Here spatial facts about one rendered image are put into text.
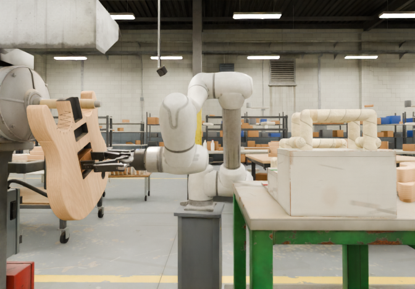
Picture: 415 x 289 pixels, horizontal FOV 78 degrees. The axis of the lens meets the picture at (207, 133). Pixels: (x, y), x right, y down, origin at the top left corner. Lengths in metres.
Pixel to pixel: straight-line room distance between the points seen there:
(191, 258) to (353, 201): 1.09
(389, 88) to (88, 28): 14.22
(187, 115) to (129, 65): 12.18
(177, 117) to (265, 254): 0.43
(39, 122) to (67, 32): 0.26
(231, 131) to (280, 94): 11.12
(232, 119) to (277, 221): 0.76
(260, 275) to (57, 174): 0.62
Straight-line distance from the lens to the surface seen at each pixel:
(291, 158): 0.71
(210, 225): 1.56
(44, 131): 0.80
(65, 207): 0.88
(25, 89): 1.03
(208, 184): 1.56
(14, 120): 1.00
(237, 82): 1.27
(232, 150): 1.44
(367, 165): 0.78
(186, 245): 1.63
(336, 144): 0.93
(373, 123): 0.80
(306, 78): 12.97
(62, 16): 0.89
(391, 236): 0.86
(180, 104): 0.73
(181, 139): 0.77
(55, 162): 0.86
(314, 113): 0.74
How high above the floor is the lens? 1.13
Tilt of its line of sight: 1 degrees up
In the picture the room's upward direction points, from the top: straight up
